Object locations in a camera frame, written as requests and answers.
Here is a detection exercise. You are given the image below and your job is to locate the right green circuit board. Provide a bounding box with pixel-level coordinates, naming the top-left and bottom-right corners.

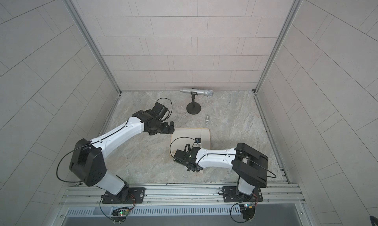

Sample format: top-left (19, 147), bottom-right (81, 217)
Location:
top-left (239, 204), bottom-right (256, 221)

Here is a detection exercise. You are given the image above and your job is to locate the aluminium rail frame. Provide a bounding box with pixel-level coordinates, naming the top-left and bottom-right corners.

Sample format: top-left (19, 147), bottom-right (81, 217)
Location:
top-left (58, 182), bottom-right (305, 207)

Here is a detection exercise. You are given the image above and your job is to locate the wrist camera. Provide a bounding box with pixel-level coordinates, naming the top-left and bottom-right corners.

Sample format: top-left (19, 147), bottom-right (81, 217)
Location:
top-left (152, 102), bottom-right (168, 120)
top-left (192, 137), bottom-right (201, 148)

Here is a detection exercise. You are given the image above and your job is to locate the black microphone stand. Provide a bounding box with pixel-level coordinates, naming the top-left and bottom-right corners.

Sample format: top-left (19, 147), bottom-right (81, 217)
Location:
top-left (187, 92), bottom-right (201, 115)

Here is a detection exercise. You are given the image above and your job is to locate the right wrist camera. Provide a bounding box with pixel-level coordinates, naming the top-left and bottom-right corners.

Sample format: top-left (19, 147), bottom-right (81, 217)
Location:
top-left (192, 137), bottom-right (201, 148)

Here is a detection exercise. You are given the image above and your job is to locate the silver microphone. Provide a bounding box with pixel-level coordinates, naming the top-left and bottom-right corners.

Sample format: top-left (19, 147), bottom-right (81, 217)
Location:
top-left (180, 88), bottom-right (214, 97)

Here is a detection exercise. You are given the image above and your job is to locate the white cutting board tan rim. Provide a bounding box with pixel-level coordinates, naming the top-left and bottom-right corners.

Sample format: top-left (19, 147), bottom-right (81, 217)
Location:
top-left (169, 128), bottom-right (202, 157)

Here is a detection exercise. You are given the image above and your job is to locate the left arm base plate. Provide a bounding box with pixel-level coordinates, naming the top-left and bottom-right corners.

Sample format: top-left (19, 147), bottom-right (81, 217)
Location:
top-left (101, 188), bottom-right (146, 204)

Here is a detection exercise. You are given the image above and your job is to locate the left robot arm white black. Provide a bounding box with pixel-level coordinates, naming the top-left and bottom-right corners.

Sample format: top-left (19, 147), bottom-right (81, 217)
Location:
top-left (69, 110), bottom-right (175, 195)

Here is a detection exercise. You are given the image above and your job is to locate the green circuit board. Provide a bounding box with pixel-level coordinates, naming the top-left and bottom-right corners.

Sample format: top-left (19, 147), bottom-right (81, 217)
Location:
top-left (239, 204), bottom-right (256, 221)
top-left (111, 207), bottom-right (131, 223)

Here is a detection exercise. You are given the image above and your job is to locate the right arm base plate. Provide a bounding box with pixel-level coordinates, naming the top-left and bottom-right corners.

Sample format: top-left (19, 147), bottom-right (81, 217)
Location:
top-left (218, 186), bottom-right (263, 202)

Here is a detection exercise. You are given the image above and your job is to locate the left green circuit board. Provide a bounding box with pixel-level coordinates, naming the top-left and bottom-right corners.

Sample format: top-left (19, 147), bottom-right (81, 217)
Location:
top-left (111, 207), bottom-right (131, 223)

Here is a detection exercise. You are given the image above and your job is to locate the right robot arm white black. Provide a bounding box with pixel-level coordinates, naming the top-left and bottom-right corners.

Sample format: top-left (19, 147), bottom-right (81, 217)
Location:
top-left (173, 143), bottom-right (269, 197)

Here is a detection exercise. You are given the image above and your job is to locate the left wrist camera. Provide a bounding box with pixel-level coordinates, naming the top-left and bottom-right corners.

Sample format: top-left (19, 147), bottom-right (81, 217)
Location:
top-left (152, 102), bottom-right (168, 120)

